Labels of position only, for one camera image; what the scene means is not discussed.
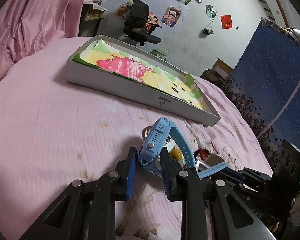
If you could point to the colourful drawing paper liner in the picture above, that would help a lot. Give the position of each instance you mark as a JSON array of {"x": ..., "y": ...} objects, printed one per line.
[{"x": 105, "y": 57}]

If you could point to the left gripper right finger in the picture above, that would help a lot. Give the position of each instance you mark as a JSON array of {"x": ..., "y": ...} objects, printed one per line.
[{"x": 170, "y": 169}]

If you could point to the cartoon glasses poster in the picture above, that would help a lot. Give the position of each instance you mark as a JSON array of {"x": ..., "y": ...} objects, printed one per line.
[{"x": 153, "y": 21}]

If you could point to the anime character poster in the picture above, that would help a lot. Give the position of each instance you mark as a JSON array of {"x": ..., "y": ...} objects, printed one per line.
[{"x": 171, "y": 16}]

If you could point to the wooden desk shelf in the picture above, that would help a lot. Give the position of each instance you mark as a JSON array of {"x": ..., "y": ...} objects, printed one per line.
[{"x": 91, "y": 16}]

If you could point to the red paper square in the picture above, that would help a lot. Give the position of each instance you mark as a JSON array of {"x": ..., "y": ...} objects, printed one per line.
[{"x": 226, "y": 21}]

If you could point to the black office chair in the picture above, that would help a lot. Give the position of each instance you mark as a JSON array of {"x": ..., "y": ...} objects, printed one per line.
[{"x": 135, "y": 25}]

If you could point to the blue starry fabric panel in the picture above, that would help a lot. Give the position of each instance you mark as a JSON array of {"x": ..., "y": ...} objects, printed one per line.
[{"x": 265, "y": 87}]

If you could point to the cardboard boxes by wall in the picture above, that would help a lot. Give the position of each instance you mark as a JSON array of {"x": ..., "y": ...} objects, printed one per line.
[{"x": 218, "y": 74}]

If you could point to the brown hair tie yellow bead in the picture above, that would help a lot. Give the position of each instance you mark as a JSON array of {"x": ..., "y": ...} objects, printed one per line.
[{"x": 174, "y": 152}]

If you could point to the green hanging ornament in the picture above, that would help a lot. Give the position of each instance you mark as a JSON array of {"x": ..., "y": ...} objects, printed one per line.
[{"x": 207, "y": 32}]

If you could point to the pink satin curtain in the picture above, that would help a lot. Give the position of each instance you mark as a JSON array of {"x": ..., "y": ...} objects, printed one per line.
[{"x": 27, "y": 26}]

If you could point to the green plastic stool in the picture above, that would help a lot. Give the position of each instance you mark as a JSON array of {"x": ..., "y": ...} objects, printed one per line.
[{"x": 159, "y": 53}]

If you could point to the pink bed quilt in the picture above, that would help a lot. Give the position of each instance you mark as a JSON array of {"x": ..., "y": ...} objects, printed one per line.
[{"x": 53, "y": 132}]

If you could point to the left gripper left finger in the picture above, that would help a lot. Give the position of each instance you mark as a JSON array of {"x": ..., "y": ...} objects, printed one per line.
[{"x": 123, "y": 186}]

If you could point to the blue smart watch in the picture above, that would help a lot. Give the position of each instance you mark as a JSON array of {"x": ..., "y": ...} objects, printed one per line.
[{"x": 165, "y": 135}]

